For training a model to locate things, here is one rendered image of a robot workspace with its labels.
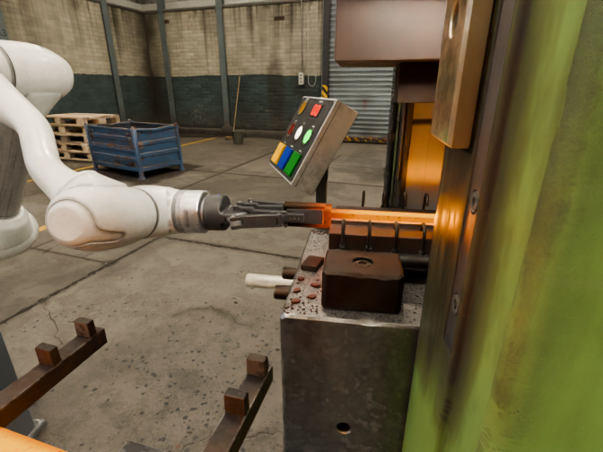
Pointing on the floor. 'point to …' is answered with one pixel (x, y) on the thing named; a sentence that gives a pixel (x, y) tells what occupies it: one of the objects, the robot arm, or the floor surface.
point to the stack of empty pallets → (74, 145)
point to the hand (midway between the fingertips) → (305, 214)
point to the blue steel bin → (135, 145)
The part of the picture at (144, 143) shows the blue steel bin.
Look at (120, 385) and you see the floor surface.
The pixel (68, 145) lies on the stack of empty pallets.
